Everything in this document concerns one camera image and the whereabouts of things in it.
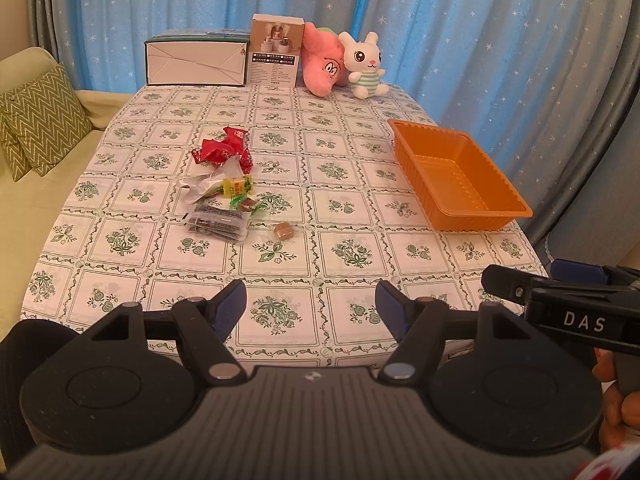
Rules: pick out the green brown candy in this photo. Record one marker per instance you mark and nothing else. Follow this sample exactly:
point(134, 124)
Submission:
point(245, 203)

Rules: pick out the orange plastic tray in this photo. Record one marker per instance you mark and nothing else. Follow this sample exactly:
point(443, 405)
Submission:
point(457, 184)

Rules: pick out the red candy packet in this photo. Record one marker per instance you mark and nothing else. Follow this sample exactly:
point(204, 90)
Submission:
point(237, 136)

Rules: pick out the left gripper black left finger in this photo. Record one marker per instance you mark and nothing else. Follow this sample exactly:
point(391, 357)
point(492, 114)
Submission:
point(203, 326)

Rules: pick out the white flat cardboard box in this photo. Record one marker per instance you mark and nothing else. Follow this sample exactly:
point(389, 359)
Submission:
point(197, 56)

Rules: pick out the green zigzag cushion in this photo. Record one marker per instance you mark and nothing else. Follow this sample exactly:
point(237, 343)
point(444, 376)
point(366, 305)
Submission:
point(41, 122)

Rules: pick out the blue star curtain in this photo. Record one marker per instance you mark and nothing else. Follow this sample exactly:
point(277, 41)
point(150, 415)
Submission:
point(536, 82)

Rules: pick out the white bunny plush toy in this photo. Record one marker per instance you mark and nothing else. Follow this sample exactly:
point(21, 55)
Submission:
point(362, 60)

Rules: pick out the person's right hand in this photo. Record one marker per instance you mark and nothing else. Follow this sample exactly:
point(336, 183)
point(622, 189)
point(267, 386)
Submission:
point(620, 413)

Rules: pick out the pink starfish plush toy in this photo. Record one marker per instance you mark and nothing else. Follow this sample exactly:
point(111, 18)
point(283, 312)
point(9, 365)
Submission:
point(322, 58)

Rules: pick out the pale yellow sofa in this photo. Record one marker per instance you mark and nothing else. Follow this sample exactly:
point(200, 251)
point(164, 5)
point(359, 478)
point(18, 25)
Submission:
point(29, 210)

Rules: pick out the dark seaweed snack packet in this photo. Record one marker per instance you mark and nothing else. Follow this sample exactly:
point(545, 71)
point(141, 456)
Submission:
point(223, 222)

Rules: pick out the white clear snack wrapper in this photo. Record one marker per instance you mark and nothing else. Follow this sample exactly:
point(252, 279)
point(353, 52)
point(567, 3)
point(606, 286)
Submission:
point(205, 185)

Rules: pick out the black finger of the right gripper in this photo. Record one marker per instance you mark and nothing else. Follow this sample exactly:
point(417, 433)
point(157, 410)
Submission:
point(577, 272)
point(506, 283)

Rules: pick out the red snack packet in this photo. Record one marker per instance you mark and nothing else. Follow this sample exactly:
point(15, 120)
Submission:
point(215, 152)

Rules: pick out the green floral tablecloth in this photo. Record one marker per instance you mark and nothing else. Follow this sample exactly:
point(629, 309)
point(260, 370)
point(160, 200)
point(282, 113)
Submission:
point(325, 165)

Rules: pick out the small brown clear-wrapped candy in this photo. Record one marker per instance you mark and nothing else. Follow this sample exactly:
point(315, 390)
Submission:
point(283, 231)

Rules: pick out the yellow green candy packet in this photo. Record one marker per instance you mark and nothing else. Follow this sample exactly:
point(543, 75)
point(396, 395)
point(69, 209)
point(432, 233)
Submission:
point(232, 187)

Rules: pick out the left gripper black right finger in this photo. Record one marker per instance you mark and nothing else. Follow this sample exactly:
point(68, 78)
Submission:
point(418, 326)

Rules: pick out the brown white product box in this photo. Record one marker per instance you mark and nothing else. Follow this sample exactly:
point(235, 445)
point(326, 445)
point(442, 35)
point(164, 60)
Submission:
point(274, 50)

